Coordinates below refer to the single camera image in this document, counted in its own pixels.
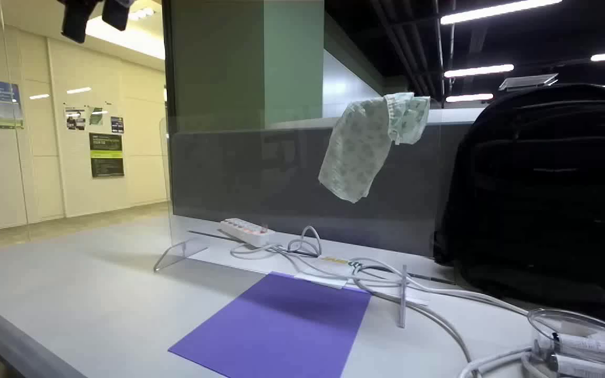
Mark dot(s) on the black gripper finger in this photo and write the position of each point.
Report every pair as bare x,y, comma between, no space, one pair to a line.
77,18
117,14

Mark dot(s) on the pale green patterned towel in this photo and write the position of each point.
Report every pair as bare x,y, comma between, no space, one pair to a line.
363,142

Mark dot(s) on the clear acrylic screen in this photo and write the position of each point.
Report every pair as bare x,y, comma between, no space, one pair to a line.
294,195

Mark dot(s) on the grey desk partition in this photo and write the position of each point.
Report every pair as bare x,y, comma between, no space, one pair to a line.
283,175

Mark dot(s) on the white power strip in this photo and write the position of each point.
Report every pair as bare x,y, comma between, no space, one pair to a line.
246,232

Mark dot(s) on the purple paper sheet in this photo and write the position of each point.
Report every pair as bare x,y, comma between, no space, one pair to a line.
279,329

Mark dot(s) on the black backpack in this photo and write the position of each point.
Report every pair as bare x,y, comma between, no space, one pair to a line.
525,207

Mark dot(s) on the dark green wall poster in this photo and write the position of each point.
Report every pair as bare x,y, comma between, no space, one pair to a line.
105,157

